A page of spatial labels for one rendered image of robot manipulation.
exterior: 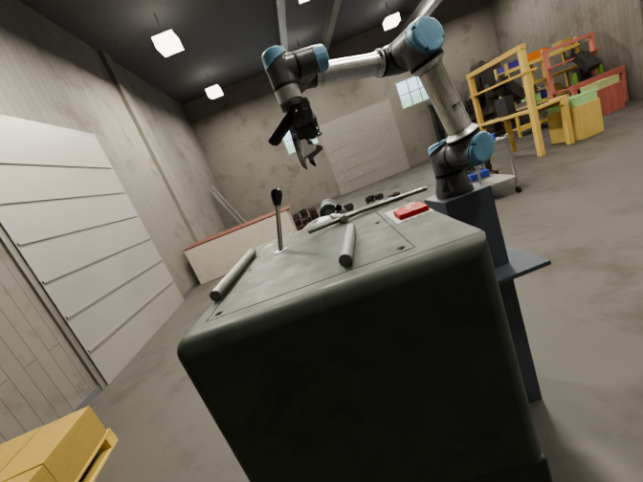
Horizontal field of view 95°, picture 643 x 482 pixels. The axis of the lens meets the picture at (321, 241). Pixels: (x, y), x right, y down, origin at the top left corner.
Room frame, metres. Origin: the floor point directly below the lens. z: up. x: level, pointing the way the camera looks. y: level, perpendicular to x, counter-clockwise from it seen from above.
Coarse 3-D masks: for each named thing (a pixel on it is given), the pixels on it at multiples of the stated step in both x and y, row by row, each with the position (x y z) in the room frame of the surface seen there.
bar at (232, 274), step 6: (252, 252) 0.77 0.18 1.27; (246, 258) 0.72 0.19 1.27; (252, 258) 0.76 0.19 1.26; (240, 264) 0.68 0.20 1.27; (246, 264) 0.70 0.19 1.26; (234, 270) 0.64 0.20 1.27; (240, 270) 0.66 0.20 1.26; (228, 276) 0.60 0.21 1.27; (234, 276) 0.61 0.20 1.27; (222, 282) 0.57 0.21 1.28; (228, 282) 0.58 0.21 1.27; (216, 288) 0.54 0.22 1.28; (222, 288) 0.55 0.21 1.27; (228, 288) 0.57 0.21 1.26; (210, 294) 0.53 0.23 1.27; (216, 294) 0.53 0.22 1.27; (222, 294) 0.54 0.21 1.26; (216, 300) 0.53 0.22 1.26
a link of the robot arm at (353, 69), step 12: (384, 48) 1.17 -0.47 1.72; (336, 60) 1.13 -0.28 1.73; (348, 60) 1.13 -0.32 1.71; (360, 60) 1.14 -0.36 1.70; (372, 60) 1.15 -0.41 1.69; (384, 60) 1.15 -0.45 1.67; (324, 72) 1.10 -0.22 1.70; (336, 72) 1.12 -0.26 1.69; (348, 72) 1.13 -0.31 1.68; (360, 72) 1.14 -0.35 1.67; (372, 72) 1.16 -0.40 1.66; (384, 72) 1.17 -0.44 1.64; (396, 72) 1.17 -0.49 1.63; (300, 84) 1.07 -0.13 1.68; (312, 84) 1.11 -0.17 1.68; (324, 84) 1.13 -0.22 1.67
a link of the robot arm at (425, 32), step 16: (416, 32) 1.01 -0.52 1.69; (432, 32) 1.02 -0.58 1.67; (400, 48) 1.08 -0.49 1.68; (416, 48) 1.02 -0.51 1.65; (432, 48) 1.01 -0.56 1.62; (400, 64) 1.13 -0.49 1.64; (416, 64) 1.06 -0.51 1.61; (432, 64) 1.04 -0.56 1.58; (432, 80) 1.06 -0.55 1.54; (448, 80) 1.05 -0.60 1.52; (432, 96) 1.08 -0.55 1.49; (448, 96) 1.05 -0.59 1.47; (448, 112) 1.07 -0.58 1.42; (464, 112) 1.06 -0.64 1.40; (448, 128) 1.09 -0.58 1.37; (464, 128) 1.06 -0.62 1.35; (448, 144) 1.12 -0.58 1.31; (464, 144) 1.06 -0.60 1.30; (480, 144) 1.04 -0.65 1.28; (448, 160) 1.15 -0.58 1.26; (464, 160) 1.08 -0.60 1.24; (480, 160) 1.04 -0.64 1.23
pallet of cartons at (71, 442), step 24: (48, 432) 1.93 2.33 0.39; (72, 432) 1.86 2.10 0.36; (96, 432) 2.01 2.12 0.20; (0, 456) 1.86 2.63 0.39; (24, 456) 1.75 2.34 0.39; (48, 456) 1.65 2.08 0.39; (72, 456) 1.76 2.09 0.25; (0, 480) 1.59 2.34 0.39; (24, 480) 1.50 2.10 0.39; (48, 480) 1.55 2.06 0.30; (72, 480) 1.67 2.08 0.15
